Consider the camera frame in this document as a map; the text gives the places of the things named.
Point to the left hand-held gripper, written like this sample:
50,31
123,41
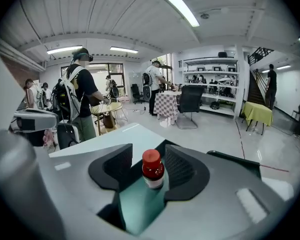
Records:
5,96

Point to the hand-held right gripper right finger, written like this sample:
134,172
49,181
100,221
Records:
215,209

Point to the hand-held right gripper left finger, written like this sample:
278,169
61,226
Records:
72,184

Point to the small red-capped bottle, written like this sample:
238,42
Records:
153,169

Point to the white storage shelf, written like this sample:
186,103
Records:
210,72

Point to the round yellow table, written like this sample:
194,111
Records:
106,107

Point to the brown bag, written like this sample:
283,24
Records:
109,121

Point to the black office chair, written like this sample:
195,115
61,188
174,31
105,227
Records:
135,90
190,99

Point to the yellow-green tablecloth table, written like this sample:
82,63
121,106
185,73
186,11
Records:
257,112

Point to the checkered tablecloth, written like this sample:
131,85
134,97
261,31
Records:
165,106

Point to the dark staircase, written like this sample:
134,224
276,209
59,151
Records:
253,91

